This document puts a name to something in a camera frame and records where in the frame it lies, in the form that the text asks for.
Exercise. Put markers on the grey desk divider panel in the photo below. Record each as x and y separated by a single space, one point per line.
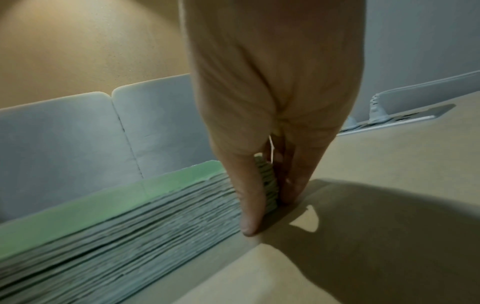
56 154
431 95
161 124

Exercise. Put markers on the stack of grey paper sheets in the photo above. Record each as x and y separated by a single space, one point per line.
131 237

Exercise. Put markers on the person's right hand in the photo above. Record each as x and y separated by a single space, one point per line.
270 74

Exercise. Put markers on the white divider bracket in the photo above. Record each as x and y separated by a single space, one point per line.
376 109

